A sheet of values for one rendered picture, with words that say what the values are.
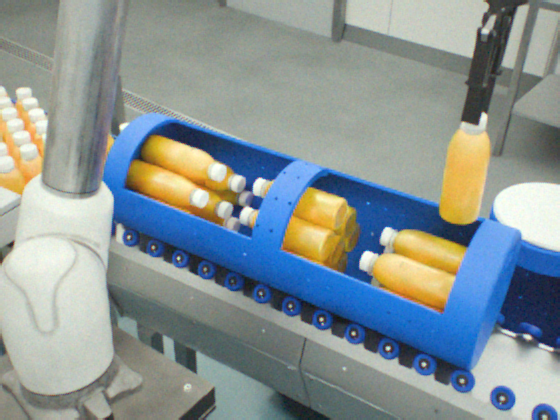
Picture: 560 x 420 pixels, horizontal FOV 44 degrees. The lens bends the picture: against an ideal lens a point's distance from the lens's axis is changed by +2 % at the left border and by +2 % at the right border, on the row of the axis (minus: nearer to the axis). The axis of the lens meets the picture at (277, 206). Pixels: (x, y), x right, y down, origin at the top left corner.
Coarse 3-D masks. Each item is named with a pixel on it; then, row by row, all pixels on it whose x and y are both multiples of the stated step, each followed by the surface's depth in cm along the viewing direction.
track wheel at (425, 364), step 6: (420, 354) 134; (426, 354) 133; (414, 360) 134; (420, 360) 134; (426, 360) 133; (432, 360) 133; (414, 366) 134; (420, 366) 134; (426, 366) 133; (432, 366) 133; (420, 372) 133; (426, 372) 133; (432, 372) 133
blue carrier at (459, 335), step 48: (192, 144) 172; (240, 144) 158; (288, 192) 136; (336, 192) 155; (384, 192) 144; (192, 240) 147; (240, 240) 139; (480, 240) 123; (288, 288) 140; (336, 288) 131; (480, 288) 118; (432, 336) 124; (480, 336) 123
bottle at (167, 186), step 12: (132, 168) 156; (144, 168) 156; (156, 168) 156; (132, 180) 156; (144, 180) 155; (156, 180) 153; (168, 180) 152; (180, 180) 152; (144, 192) 156; (156, 192) 154; (168, 192) 152; (180, 192) 151; (192, 192) 151; (180, 204) 153; (192, 204) 152
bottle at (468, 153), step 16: (464, 128) 115; (464, 144) 115; (480, 144) 115; (448, 160) 119; (464, 160) 116; (480, 160) 116; (448, 176) 120; (464, 176) 118; (480, 176) 118; (448, 192) 121; (464, 192) 120; (480, 192) 121; (448, 208) 123; (464, 208) 122
